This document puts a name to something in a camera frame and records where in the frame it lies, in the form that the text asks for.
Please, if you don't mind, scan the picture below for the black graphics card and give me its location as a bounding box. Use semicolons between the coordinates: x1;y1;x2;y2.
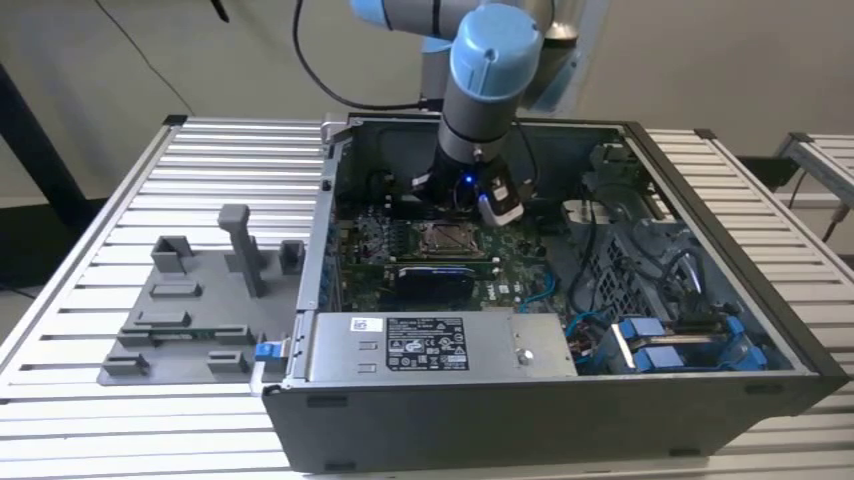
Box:
345;262;500;307

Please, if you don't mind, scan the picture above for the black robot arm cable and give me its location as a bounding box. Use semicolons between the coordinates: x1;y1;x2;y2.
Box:
289;0;445;110

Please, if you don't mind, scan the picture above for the metal socket cover frame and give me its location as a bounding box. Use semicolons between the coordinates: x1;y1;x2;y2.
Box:
416;223;478;257

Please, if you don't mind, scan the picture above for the black frame post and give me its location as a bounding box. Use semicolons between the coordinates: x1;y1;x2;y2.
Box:
0;62;92;226

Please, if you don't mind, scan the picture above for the silver power supply unit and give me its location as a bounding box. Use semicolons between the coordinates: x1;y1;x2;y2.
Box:
306;312;580;380

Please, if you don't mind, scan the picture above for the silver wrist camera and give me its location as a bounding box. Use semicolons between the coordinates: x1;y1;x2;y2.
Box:
476;167;527;228

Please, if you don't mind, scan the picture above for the green motherboard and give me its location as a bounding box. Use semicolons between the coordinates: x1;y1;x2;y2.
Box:
332;199;568;314

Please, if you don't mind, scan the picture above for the grey parts rack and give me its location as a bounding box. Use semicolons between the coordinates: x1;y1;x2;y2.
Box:
96;203;309;387

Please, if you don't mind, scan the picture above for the metal slat side table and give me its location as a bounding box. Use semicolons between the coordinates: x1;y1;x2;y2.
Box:
772;131;854;211

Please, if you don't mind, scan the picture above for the metal CPU socket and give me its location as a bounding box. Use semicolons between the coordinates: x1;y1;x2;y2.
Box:
412;221;482;260

